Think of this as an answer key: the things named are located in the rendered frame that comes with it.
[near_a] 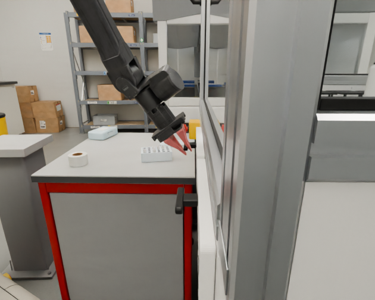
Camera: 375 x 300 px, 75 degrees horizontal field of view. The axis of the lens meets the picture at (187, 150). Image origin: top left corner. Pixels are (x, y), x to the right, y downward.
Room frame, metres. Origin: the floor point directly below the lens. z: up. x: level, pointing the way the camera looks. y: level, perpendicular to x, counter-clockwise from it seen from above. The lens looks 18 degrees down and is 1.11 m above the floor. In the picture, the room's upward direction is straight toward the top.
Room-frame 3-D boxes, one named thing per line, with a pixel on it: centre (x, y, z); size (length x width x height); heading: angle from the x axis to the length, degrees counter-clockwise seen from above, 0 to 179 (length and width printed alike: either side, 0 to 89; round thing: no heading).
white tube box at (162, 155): (0.97, 0.13, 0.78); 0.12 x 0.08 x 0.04; 100
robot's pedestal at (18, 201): (1.23, 0.91, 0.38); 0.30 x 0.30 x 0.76; 2
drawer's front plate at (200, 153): (0.68, -0.03, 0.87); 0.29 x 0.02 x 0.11; 178
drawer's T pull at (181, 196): (0.37, 0.00, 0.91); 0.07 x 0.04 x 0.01; 178
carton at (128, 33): (4.63, 1.11, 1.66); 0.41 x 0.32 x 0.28; 92
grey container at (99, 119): (4.60, 1.55, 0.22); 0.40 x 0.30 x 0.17; 92
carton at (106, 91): (4.62, 1.40, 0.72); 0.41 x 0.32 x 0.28; 92
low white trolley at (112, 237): (1.10, 0.26, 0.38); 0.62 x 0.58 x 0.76; 178
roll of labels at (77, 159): (0.90, 0.43, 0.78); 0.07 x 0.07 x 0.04
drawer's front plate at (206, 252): (0.36, -0.03, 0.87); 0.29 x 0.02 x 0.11; 178
